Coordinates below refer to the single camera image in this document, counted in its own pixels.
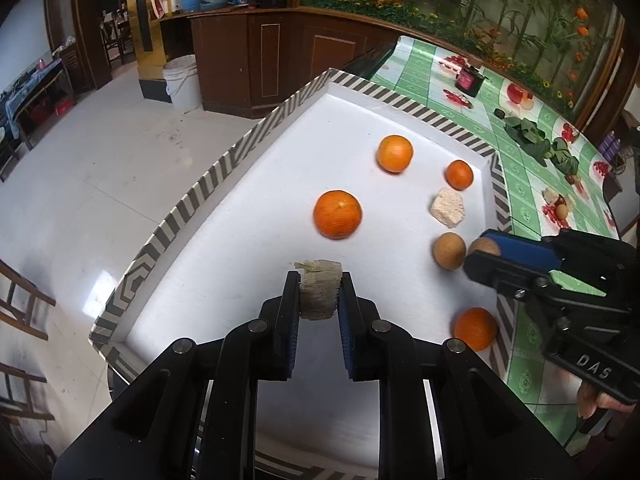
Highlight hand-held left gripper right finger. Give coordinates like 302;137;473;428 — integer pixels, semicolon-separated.
338;270;578;480

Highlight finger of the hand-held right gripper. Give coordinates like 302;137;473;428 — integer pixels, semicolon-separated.
462;251;547;294
480;229;566;273

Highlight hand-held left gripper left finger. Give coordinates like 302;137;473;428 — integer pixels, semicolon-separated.
51;270;302;480

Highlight beige crumbly cake piece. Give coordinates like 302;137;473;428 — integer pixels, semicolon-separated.
294;258;344;321

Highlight white tray with striped rim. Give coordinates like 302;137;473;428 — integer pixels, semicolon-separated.
89;67;513;480

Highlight person's right hand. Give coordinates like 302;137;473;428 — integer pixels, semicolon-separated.
575;382;633;423

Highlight orange mandarin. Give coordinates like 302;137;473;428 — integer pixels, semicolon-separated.
444;159;475;191
376;134;415;174
453;307;498;352
313;190;363;240

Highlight dark green leaves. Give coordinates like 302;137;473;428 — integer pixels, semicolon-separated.
504;116;548;153

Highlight red black canister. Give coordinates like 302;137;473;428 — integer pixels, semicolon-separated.
454;66;488;98

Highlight green fruit printed tablecloth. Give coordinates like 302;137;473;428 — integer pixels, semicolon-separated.
370;35;626;456

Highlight artificial flower plant display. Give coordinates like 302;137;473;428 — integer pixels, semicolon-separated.
305;0;626;117

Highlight brown wooden counter cabinet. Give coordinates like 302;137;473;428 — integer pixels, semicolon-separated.
187;7;401;121

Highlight white plastic bucket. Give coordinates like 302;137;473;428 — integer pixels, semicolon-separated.
162;55;203;113

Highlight wooden chair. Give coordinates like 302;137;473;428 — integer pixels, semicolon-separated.
97;5;136;66

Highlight table with blue cloth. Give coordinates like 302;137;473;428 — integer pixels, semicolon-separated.
0;57;76;151

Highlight wooden ladder frame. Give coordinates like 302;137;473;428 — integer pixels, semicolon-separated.
0;260;57;421

